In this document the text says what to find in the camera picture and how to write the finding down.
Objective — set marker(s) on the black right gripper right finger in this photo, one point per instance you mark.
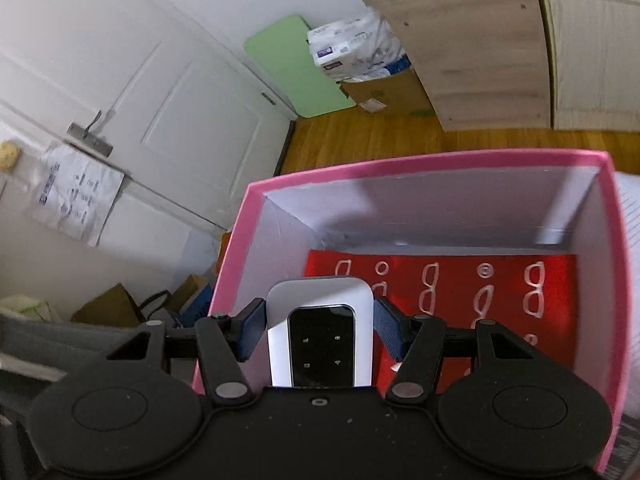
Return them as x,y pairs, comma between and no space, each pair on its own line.
416,342

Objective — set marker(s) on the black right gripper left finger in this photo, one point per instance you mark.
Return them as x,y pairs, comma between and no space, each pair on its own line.
224,342

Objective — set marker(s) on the white pocket wifi router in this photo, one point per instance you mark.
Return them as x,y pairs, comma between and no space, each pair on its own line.
320,333

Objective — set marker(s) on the pink storage box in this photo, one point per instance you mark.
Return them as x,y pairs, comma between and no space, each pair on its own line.
502,408

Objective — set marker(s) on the brown cardboard box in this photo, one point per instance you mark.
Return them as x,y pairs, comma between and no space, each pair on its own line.
401,94

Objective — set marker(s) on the green folding table board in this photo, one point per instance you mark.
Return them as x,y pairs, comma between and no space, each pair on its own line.
281,51

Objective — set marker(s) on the white plastic package bundle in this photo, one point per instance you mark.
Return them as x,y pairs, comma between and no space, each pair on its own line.
357,50

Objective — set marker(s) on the wooden shelf cabinet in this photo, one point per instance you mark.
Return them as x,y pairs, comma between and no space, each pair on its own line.
483,63

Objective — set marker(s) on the white door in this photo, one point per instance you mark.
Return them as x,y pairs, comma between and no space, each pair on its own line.
186,121

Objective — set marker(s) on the light wood wardrobe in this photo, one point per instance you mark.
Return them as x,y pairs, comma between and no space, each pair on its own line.
594,48

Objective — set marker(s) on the silver door handle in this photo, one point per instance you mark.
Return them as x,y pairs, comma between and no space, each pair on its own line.
88,136

